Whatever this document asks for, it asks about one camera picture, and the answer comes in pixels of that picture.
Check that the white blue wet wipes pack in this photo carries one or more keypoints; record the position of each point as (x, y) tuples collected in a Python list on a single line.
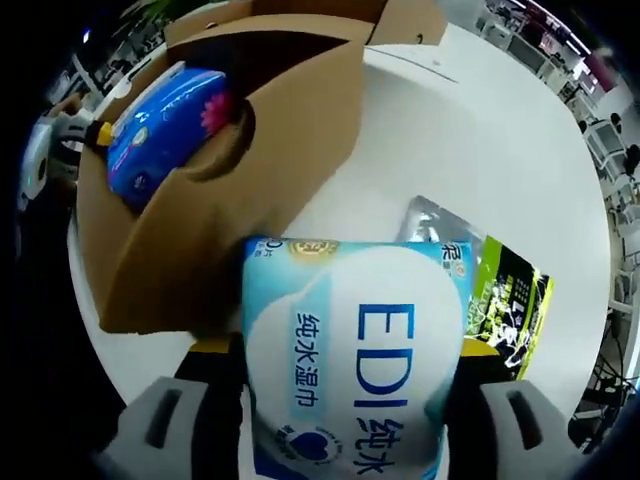
[(350, 325)]

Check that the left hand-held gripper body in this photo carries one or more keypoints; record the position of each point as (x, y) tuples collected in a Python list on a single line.
[(50, 145)]

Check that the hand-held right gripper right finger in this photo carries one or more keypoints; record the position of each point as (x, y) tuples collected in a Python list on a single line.
[(515, 425)]

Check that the brown cardboard shoe box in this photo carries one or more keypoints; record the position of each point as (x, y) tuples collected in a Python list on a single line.
[(200, 240)]

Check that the grey green sachet soft item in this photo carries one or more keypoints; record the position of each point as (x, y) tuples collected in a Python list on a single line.
[(510, 310)]

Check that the blue tissue pack soft item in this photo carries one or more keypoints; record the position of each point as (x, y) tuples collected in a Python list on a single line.
[(160, 125)]

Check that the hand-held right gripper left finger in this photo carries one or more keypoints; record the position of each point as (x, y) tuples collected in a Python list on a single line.
[(170, 425)]

